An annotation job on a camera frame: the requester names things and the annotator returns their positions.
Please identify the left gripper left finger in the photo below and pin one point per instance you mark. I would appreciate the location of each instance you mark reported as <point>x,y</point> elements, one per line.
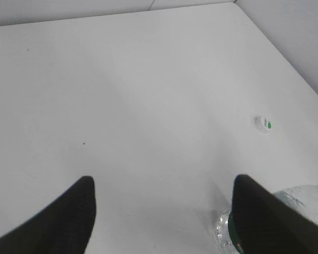
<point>64,226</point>

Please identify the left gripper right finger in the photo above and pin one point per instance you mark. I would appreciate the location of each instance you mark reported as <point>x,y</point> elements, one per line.
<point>288,233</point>

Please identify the white green bottle cap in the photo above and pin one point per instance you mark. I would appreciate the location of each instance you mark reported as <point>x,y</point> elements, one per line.
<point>262,124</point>

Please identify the clear Cestbon water bottle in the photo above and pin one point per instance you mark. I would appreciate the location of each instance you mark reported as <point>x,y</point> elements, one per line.
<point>302,199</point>

